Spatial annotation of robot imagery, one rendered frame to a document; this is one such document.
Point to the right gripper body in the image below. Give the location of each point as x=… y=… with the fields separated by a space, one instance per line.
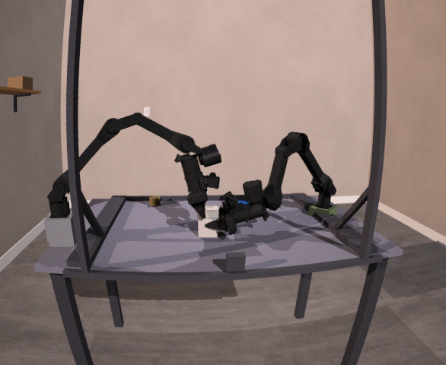
x=239 y=216

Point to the beige open box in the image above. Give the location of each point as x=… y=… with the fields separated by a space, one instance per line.
x=204 y=231

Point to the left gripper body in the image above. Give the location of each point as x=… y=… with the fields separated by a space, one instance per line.
x=193 y=183

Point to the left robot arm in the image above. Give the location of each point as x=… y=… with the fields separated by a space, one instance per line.
x=59 y=205

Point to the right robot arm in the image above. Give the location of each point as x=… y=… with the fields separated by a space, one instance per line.
x=271 y=196

